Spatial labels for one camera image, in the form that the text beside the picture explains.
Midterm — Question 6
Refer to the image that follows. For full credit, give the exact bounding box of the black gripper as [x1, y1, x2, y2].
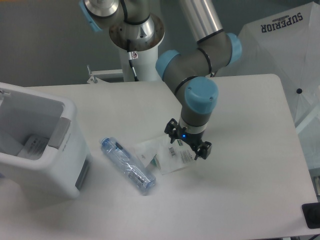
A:
[164, 118, 212, 160]

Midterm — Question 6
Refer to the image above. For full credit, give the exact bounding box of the white plastic wrapper bag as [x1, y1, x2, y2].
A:
[133, 135, 196, 175]

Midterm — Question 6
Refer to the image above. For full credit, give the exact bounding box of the clear plastic water bottle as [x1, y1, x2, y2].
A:
[99, 137, 156, 194]

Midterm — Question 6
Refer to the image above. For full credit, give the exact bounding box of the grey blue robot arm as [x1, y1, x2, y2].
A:
[79, 0, 242, 159]

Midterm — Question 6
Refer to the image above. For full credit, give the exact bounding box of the white trash can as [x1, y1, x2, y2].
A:
[0, 83, 91, 199]

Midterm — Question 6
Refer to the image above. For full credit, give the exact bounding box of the white Superior umbrella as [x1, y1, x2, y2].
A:
[215, 1, 320, 166]

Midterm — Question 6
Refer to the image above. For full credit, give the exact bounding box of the black device at corner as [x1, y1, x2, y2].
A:
[301, 202, 320, 229]

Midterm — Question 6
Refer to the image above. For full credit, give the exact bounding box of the white paper in bin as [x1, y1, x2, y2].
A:
[17, 134, 49, 161]

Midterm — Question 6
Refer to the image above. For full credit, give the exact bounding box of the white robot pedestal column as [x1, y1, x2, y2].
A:
[118, 46, 161, 82]

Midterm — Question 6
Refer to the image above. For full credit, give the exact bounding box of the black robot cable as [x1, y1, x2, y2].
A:
[126, 39, 140, 82]

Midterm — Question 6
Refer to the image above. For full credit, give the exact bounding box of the white table mounting bracket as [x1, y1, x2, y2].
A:
[86, 65, 124, 84]

